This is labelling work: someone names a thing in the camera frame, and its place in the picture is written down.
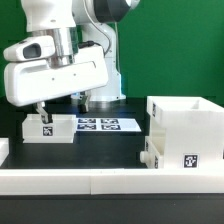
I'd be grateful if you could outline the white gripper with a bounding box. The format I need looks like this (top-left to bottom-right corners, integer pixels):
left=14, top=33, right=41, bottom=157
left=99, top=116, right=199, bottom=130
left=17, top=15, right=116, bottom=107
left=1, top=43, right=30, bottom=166
left=4, top=46, right=108, bottom=124

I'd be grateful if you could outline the white drawer box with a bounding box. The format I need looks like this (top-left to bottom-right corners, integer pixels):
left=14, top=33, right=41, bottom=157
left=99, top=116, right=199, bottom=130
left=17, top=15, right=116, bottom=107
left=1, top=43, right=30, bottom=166
left=140, top=136, right=164, bottom=169
left=22, top=114, right=76, bottom=143

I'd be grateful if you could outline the white front drawer box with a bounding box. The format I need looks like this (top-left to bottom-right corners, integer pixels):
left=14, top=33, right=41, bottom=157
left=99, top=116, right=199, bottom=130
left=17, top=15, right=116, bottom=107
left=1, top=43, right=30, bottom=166
left=140, top=136, right=164, bottom=169

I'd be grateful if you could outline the white drawer cabinet frame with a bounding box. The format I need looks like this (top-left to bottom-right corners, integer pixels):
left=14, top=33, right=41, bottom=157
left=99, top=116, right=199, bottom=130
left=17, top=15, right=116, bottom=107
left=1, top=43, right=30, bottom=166
left=147, top=96, right=224, bottom=169

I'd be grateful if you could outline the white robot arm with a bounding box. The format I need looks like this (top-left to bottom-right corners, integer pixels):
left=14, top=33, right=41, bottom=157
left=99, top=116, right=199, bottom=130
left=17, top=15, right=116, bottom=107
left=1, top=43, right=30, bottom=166
left=4, top=0, right=140, bottom=124

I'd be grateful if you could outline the printed marker sheet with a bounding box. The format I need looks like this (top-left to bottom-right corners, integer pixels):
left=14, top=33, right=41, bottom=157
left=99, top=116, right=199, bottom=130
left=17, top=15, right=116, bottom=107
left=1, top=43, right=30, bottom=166
left=76, top=118, right=141, bottom=132

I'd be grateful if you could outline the white left barrier wall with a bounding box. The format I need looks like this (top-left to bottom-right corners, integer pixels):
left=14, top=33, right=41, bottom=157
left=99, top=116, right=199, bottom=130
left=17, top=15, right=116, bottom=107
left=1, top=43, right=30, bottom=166
left=0, top=138, right=9, bottom=166

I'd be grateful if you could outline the white barrier wall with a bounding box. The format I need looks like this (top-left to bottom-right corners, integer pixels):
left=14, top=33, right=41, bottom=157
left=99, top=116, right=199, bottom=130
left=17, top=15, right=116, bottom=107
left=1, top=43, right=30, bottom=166
left=0, top=138, right=9, bottom=166
left=0, top=169, right=224, bottom=196

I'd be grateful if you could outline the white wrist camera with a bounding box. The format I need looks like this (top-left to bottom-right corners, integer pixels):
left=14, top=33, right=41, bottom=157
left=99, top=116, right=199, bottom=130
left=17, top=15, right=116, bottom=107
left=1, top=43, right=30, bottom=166
left=3, top=36, right=55, bottom=62

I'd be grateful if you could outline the white front barrier wall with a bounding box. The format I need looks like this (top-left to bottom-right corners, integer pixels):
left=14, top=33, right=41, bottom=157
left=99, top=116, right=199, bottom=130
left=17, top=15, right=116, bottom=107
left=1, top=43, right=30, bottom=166
left=0, top=169, right=224, bottom=196

